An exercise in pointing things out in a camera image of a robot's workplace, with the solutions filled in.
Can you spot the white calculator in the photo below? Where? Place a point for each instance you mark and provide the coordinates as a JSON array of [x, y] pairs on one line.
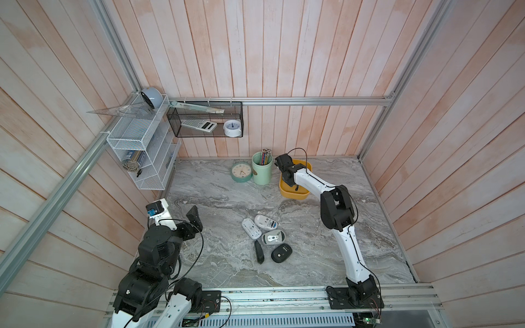
[[205, 126]]

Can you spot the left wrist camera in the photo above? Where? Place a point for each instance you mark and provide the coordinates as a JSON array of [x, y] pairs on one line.
[[159, 215]]

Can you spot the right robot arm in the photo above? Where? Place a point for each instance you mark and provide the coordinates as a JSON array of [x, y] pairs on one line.
[[339, 213]]

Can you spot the grey white mouse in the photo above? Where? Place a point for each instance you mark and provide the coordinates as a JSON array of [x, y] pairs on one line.
[[274, 237]]

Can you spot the white tape roll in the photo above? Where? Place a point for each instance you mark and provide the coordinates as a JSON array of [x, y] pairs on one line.
[[233, 128]]

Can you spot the yellow storage box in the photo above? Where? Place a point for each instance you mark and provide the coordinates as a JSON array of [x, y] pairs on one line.
[[296, 192]]

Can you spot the binder clips jar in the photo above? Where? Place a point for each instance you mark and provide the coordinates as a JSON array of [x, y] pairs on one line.
[[133, 160]]

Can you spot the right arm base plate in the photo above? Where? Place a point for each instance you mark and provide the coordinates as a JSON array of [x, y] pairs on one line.
[[339, 299]]

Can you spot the black mouse bottom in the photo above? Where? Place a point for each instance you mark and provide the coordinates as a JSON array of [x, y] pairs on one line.
[[281, 253]]

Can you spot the white wire shelf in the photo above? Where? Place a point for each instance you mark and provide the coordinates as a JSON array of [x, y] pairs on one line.
[[155, 137]]

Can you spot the green pen cup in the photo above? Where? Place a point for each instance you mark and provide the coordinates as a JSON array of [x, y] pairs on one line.
[[262, 175]]

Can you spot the pens in cup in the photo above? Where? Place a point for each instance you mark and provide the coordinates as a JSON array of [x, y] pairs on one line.
[[266, 155]]

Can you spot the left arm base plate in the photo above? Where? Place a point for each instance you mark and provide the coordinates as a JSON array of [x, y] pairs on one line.
[[207, 302]]

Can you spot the green round clock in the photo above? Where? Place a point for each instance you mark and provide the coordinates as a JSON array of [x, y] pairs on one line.
[[241, 172]]

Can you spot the black wire basket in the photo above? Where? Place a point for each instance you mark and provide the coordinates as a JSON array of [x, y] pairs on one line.
[[206, 119]]

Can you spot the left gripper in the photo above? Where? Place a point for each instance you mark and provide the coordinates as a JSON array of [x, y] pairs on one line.
[[191, 232]]

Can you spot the clear triangle ruler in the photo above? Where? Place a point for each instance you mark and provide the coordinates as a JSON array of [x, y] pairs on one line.
[[139, 110]]

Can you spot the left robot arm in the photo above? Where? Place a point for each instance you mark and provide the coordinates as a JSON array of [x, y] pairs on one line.
[[148, 279]]

